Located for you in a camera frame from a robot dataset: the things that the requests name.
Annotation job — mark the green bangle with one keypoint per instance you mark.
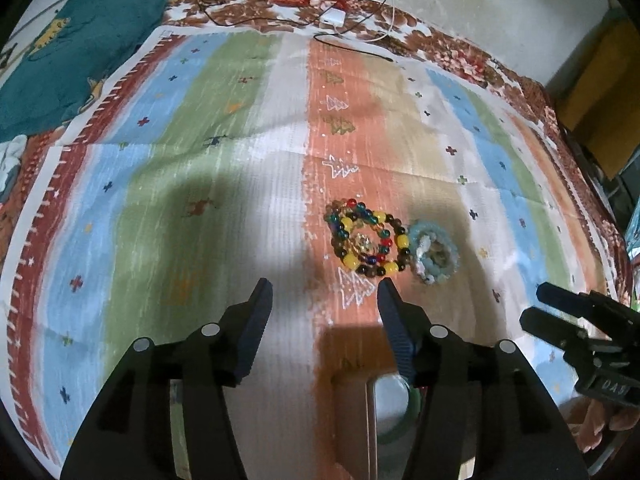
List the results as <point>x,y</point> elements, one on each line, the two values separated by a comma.
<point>411,412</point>

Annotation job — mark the white crumpled cloth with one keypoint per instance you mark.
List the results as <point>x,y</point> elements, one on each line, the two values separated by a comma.
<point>10,162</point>

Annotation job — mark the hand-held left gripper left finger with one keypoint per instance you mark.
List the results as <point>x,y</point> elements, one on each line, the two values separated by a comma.
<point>250,332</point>

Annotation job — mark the yellow wooden cabinet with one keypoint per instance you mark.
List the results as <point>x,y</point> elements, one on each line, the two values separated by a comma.
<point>605,85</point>

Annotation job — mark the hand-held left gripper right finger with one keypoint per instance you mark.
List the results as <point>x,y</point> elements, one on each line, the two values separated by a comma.
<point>397,332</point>

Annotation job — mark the teal printed cloth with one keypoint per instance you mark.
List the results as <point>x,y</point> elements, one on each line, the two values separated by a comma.
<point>75,55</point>

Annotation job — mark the person's right hand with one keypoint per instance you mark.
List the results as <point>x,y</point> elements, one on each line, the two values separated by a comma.
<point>595,422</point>

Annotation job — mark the white charger plug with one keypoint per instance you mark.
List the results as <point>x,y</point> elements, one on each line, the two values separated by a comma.
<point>334,16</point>

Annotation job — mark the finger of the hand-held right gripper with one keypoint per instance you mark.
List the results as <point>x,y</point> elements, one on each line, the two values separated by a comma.
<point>570,302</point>
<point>545,324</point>

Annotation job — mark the striped patterned mat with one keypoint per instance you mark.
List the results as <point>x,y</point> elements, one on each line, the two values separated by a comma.
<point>200,160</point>

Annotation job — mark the brown cardboard box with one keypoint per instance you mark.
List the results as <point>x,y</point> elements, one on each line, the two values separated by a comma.
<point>350,385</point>

